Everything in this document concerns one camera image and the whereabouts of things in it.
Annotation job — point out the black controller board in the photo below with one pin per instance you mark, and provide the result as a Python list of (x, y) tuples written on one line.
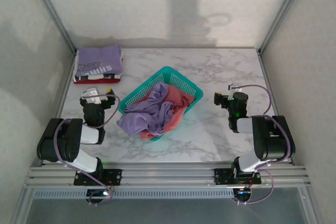
[(98, 195), (242, 195)]

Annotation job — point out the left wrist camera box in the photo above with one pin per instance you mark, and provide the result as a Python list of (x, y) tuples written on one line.
[(92, 96)]

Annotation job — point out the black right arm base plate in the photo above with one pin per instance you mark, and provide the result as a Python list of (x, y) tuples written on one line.
[(223, 175)]

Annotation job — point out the folded red t-shirt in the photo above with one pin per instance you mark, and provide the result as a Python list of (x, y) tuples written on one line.
[(94, 81)]

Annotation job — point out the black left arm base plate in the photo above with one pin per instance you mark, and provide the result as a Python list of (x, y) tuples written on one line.
[(115, 175)]

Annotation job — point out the plain purple t-shirt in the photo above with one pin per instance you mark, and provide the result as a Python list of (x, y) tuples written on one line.
[(136, 123)]

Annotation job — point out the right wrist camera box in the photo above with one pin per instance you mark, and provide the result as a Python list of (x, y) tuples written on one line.
[(233, 88)]

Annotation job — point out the teal plastic basket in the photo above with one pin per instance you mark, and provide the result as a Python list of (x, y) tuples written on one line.
[(181, 82)]

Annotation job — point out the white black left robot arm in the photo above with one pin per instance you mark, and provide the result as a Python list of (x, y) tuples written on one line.
[(57, 142)]

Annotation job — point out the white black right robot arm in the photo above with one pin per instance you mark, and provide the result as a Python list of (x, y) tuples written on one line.
[(273, 140)]

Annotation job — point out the aluminium frame post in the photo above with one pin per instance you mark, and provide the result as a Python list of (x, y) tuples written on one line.
[(53, 11), (282, 11)]

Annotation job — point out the pink t-shirt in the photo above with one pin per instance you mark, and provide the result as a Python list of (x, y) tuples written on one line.
[(178, 95)]

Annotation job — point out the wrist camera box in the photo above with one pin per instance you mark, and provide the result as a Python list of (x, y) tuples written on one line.
[(92, 96), (233, 88)]

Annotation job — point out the aluminium mounting rail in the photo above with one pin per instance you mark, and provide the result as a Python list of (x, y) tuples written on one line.
[(168, 175)]

